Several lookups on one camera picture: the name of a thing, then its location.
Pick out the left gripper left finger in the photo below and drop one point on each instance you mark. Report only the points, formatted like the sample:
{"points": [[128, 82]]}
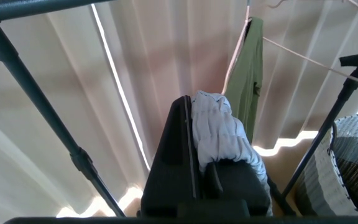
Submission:
{"points": [[169, 174]]}

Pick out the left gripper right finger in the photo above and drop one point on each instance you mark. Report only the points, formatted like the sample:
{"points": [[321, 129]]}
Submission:
{"points": [[241, 183]]}

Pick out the pale grey shorts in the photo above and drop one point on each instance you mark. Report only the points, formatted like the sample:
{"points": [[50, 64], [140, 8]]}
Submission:
{"points": [[219, 133]]}

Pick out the green printed shirt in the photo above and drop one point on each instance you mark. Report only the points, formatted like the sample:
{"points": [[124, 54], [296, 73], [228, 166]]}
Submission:
{"points": [[247, 77]]}

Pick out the pink clothes hanger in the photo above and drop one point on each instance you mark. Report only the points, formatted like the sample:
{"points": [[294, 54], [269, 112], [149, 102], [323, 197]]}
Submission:
{"points": [[236, 53], [306, 58]]}

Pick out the white laundry basket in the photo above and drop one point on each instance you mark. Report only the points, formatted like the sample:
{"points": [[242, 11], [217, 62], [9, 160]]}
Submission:
{"points": [[353, 155]]}

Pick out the beige curtain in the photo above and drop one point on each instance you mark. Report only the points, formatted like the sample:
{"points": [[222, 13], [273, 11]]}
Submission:
{"points": [[166, 56]]}

